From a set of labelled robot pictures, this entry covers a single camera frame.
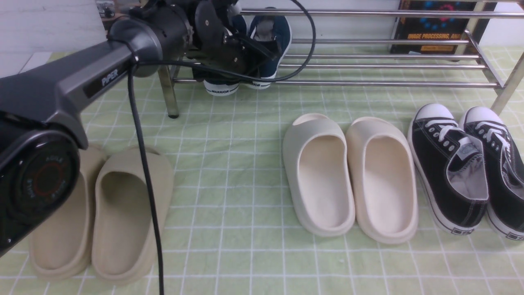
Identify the dark image processing book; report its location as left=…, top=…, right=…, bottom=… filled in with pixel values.
left=389, top=0, right=497, bottom=55

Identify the left black canvas sneaker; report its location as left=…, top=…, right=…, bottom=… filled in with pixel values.
left=407, top=103, right=490, bottom=236

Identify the metal shoe rack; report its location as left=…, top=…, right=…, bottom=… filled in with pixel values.
left=157, top=8, right=523, bottom=119

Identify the black canvas sneaker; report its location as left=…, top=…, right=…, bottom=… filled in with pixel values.
left=407, top=103, right=490, bottom=236
left=460, top=107, right=524, bottom=241

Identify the left tan foam slipper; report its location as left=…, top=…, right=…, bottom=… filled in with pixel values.
left=29, top=144, right=107, bottom=281

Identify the navy canvas shoe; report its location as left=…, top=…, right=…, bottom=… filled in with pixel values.
left=247, top=16, right=292, bottom=79
left=192, top=14, right=247, bottom=97

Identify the right black canvas sneaker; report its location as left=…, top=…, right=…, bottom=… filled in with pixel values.
left=460, top=107, right=524, bottom=241

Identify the right cream foam slipper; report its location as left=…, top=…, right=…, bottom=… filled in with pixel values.
left=346, top=116, right=418, bottom=244

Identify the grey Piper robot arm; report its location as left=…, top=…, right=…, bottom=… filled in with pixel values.
left=0, top=0, right=283, bottom=255

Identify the cream foam slipper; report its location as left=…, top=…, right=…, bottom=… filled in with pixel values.
left=281, top=113, right=356, bottom=237
left=346, top=116, right=418, bottom=244

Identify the tan foam slipper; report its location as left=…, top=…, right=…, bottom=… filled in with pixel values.
left=91, top=145, right=157, bottom=285
left=29, top=144, right=107, bottom=281

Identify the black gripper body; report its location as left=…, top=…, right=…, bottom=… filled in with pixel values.
left=189, top=0, right=283, bottom=78

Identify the right tan foam slipper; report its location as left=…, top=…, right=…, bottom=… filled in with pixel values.
left=91, top=145, right=157, bottom=285

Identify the photo board against wall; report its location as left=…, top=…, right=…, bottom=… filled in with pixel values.
left=96, top=0, right=142, bottom=31

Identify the left cream foam slipper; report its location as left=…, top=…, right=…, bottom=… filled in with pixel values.
left=281, top=113, right=356, bottom=237

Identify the green checkered tablecloth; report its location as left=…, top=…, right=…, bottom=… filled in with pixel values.
left=0, top=46, right=524, bottom=295

